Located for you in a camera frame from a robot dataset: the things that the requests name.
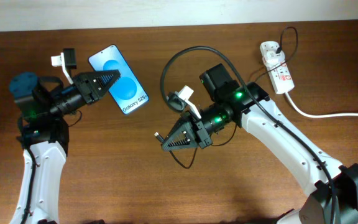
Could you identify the blue Galaxy smartphone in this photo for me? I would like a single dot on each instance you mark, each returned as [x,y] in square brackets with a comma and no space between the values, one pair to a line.
[127,91]

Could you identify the white power strip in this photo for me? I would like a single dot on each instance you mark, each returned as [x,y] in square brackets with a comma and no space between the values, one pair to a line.
[279,74]

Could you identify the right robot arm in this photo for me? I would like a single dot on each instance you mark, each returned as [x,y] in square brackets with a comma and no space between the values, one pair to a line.
[331,187]

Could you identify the white USB charger plug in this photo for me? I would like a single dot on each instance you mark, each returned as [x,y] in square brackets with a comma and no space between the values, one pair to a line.
[271,58]

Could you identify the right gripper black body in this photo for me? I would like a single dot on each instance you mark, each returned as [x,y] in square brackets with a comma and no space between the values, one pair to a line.
[204,140]

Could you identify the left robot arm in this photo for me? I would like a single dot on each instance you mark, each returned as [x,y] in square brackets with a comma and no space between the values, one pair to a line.
[44,135]

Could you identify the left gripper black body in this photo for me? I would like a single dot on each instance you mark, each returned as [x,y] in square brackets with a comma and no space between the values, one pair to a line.
[79,81]

